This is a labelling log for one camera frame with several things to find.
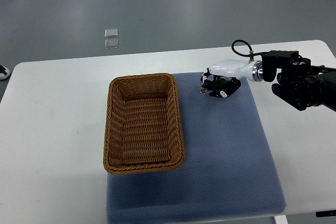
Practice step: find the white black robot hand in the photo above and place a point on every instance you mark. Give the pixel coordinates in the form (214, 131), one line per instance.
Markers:
(234, 71)

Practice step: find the dark green toy crocodile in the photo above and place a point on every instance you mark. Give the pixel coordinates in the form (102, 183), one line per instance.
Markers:
(218, 88)

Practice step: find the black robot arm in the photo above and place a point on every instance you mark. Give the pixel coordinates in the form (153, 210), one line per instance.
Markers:
(299, 83)

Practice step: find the brown wicker basket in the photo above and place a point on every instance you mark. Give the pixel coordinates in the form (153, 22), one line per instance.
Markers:
(143, 130)

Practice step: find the blue textured mat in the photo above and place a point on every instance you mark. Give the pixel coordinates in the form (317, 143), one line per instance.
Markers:
(228, 170)

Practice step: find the lower clear floor plate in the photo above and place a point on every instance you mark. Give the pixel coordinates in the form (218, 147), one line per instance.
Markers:
(111, 43)

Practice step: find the clear floor plate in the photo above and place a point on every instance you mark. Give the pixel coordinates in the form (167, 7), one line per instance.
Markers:
(111, 43)
(111, 32)

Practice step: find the upper clear floor plate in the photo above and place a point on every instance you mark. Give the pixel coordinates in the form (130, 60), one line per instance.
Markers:
(111, 32)

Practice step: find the white table leg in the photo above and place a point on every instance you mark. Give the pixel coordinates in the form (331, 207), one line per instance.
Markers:
(282, 219)

